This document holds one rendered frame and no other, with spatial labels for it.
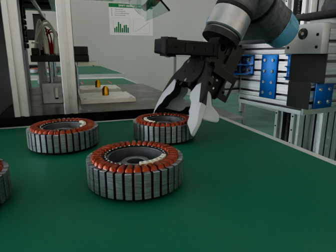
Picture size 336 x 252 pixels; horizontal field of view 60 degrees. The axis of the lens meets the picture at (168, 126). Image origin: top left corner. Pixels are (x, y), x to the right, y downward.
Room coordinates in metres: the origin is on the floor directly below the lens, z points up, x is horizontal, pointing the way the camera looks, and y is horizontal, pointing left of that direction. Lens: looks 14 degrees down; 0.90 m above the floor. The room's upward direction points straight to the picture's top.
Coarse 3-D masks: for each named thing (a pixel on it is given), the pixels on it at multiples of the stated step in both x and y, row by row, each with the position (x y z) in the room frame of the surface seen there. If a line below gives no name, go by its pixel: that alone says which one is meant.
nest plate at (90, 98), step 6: (84, 96) 0.83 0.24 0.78; (90, 96) 0.83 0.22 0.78; (96, 96) 0.83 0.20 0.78; (102, 96) 0.83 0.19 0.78; (108, 96) 0.83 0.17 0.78; (114, 96) 0.83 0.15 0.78; (120, 96) 0.83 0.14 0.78; (126, 96) 0.83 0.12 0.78; (132, 96) 0.83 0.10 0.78; (84, 102) 0.77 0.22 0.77; (90, 102) 0.78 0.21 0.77; (96, 102) 0.78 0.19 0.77; (102, 102) 0.79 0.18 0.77; (108, 102) 0.79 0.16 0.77
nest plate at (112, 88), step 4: (108, 84) 1.18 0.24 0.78; (112, 84) 1.17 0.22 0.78; (80, 88) 1.03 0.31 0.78; (84, 88) 1.03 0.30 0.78; (88, 88) 1.03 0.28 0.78; (92, 88) 1.03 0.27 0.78; (96, 88) 1.03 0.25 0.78; (100, 88) 1.03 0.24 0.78; (112, 88) 1.04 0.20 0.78; (116, 88) 1.04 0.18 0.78; (120, 88) 1.05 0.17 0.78; (80, 92) 1.00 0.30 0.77; (84, 92) 1.01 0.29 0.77; (88, 92) 1.01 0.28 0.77
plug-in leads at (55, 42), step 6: (36, 24) 0.79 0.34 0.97; (42, 24) 0.82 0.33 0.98; (48, 24) 0.81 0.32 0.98; (36, 30) 0.79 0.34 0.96; (42, 30) 0.79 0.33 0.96; (54, 30) 0.82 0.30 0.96; (36, 36) 0.79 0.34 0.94; (54, 36) 0.79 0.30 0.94; (36, 42) 0.79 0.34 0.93; (54, 42) 0.79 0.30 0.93; (36, 48) 0.78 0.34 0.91; (48, 48) 0.83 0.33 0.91; (54, 48) 0.79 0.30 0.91; (36, 54) 0.78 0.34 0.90; (54, 54) 0.79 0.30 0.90
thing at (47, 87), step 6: (42, 84) 0.78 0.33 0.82; (48, 84) 0.78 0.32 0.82; (54, 84) 0.78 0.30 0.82; (60, 84) 0.79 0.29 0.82; (42, 90) 0.77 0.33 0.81; (48, 90) 0.78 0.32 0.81; (60, 90) 0.79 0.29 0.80; (48, 96) 0.78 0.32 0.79; (60, 96) 0.79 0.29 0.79; (48, 102) 0.78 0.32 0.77; (54, 102) 0.78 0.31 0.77; (60, 102) 0.79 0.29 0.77
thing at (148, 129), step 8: (160, 112) 0.56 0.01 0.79; (168, 112) 0.56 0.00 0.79; (136, 120) 0.50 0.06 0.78; (144, 120) 0.49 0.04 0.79; (152, 120) 0.49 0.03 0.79; (160, 120) 0.55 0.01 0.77; (168, 120) 0.55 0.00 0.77; (176, 120) 0.54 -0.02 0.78; (184, 120) 0.49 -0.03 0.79; (136, 128) 0.49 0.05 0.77; (144, 128) 0.47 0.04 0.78; (152, 128) 0.47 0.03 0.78; (160, 128) 0.46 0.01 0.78; (168, 128) 0.46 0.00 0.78; (176, 128) 0.47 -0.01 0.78; (184, 128) 0.47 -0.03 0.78; (136, 136) 0.49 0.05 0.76; (144, 136) 0.47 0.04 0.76; (152, 136) 0.47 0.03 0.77; (160, 136) 0.46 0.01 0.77; (168, 136) 0.46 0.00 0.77; (176, 136) 0.47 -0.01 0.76; (184, 136) 0.48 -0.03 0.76; (192, 136) 0.50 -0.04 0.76
